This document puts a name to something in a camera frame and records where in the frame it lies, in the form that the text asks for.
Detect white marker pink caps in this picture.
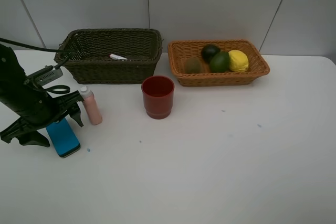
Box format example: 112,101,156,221
109,54,128,60

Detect orange wicker basket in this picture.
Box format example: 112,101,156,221
168,39,270,87

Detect yellow lemon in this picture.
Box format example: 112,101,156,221
228,50,249,72

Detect dark mangosteen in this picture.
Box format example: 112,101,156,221
201,44,221,64

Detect red plastic cup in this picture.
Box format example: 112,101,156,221
141,76,175,120

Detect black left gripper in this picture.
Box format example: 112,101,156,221
0,77,85,148

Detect pink bottle white cap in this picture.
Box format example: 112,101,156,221
79,86,102,125

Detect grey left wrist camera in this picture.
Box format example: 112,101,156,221
27,66,63,86

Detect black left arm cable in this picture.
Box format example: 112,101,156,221
0,37,77,95

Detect blue whiteboard eraser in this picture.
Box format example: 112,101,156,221
46,118,81,158

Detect brown kiwi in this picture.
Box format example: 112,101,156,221
184,58,202,74

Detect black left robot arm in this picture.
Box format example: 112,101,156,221
1,45,83,147

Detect green lime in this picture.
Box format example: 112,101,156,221
209,51,230,73

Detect dark brown wicker basket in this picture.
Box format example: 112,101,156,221
54,28,162,84

